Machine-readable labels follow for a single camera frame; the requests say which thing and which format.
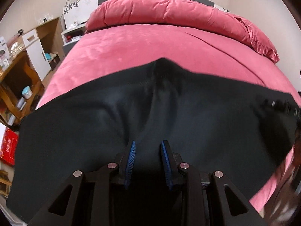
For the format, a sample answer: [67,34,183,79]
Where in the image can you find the black pants with embroidery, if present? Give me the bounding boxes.
[6,58,299,225]

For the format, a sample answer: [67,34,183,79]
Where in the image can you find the pink bed sheet mattress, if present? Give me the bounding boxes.
[35,23,301,213]

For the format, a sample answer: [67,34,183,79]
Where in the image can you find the red cardboard box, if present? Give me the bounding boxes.
[1,127,19,167]

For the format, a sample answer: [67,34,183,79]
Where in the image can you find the light blue lidded container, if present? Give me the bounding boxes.
[22,86,33,99]

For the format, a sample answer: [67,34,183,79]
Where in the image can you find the wooden shelf table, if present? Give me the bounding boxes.
[1,52,44,126]

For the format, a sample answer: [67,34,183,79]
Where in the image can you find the grey white bedside table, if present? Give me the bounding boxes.
[61,23,86,55]

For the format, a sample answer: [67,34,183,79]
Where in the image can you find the white cabinet with door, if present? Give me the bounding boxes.
[22,17,64,80]

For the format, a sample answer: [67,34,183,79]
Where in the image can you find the pink folded duvet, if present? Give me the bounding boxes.
[86,0,280,63]

